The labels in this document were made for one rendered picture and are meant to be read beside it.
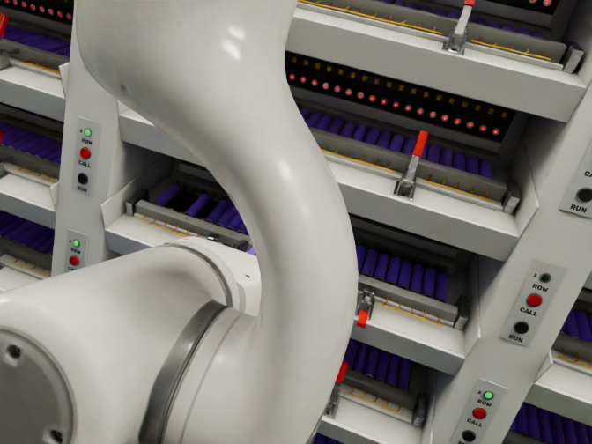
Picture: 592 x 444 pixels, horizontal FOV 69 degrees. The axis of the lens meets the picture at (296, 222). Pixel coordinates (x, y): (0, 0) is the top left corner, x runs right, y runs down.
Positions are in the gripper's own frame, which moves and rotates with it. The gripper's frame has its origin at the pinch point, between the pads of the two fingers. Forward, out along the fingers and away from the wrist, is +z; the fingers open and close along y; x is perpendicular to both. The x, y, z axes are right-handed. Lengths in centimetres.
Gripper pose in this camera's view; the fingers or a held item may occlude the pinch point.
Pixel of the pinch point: (247, 259)
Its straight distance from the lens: 47.2
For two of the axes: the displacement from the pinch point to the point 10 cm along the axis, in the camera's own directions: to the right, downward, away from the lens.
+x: 2.9, -9.5, -1.4
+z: 1.8, -0.9, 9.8
